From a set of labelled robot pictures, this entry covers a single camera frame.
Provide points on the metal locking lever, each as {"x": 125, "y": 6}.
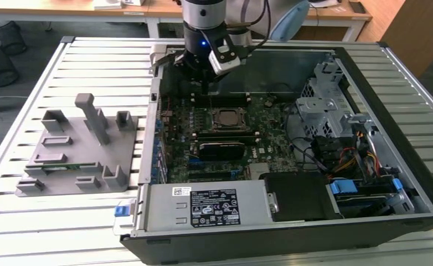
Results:
{"x": 211, "y": 103}
{"x": 227, "y": 128}

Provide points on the brown wooden cabinet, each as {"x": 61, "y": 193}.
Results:
{"x": 416, "y": 27}

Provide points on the black open PC case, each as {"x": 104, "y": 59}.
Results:
{"x": 239, "y": 246}

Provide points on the CPU silver top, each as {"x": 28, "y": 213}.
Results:
{"x": 227, "y": 117}

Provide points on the silver chipset heatsink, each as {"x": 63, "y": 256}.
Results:
{"x": 259, "y": 169}

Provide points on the black RAM slot bank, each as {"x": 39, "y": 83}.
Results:
{"x": 224, "y": 137}
{"x": 224, "y": 100}

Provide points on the black graphics card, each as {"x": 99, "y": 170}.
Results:
{"x": 221, "y": 152}

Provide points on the CPU socket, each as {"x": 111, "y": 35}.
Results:
{"x": 225, "y": 109}

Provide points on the blue disk carrier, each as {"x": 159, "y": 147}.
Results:
{"x": 344, "y": 188}

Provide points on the green RAM stick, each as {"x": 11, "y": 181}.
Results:
{"x": 71, "y": 166}

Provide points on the green motherboard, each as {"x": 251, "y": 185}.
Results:
{"x": 276, "y": 133}

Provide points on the round coin cell battery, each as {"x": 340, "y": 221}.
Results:
{"x": 269, "y": 102}

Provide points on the white box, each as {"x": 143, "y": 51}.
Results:
{"x": 107, "y": 4}

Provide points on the black flat phone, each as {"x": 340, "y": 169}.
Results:
{"x": 357, "y": 7}

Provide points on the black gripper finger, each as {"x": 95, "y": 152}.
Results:
{"x": 216, "y": 77}
{"x": 205, "y": 83}

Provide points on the silver power supply black label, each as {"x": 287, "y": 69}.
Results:
{"x": 161, "y": 207}

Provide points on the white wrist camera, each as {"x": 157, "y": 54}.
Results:
{"x": 224, "y": 65}

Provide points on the black plastic shroud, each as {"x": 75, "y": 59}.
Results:
{"x": 301, "y": 196}

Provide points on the grey parts rack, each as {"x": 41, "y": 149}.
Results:
{"x": 83, "y": 144}

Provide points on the silver metal drive cage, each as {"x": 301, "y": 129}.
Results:
{"x": 315, "y": 104}

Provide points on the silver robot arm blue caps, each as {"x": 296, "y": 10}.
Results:
{"x": 203, "y": 14}

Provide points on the blue plastic case latch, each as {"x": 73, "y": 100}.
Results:
{"x": 121, "y": 210}

